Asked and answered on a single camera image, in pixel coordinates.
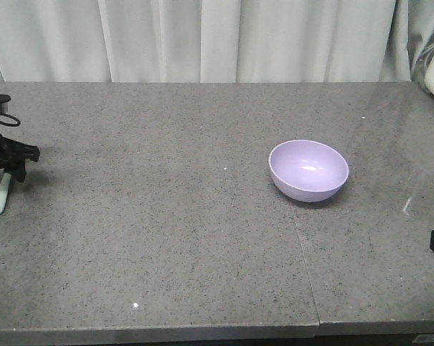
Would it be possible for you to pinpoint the white curtain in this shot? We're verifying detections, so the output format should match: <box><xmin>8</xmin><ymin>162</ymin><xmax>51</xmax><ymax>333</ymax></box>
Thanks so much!
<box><xmin>0</xmin><ymin>1</ymin><xmax>434</xmax><ymax>83</ymax></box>

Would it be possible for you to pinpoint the mint green plastic spoon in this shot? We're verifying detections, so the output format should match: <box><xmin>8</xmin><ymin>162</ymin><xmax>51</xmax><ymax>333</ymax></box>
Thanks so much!
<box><xmin>0</xmin><ymin>173</ymin><xmax>12</xmax><ymax>215</ymax></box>

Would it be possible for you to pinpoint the purple plastic bowl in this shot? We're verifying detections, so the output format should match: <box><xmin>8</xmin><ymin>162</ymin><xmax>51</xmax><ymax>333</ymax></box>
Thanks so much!
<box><xmin>268</xmin><ymin>140</ymin><xmax>350</xmax><ymax>203</ymax></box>

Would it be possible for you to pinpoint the grey stone countertop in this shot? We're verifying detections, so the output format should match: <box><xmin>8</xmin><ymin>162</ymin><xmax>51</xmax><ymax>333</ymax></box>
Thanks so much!
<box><xmin>0</xmin><ymin>82</ymin><xmax>434</xmax><ymax>337</ymax></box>

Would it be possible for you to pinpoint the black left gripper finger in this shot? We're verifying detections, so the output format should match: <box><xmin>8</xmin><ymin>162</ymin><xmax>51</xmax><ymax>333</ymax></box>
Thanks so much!
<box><xmin>7</xmin><ymin>139</ymin><xmax>40</xmax><ymax>161</ymax></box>
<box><xmin>6</xmin><ymin>160</ymin><xmax>26</xmax><ymax>182</ymax></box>

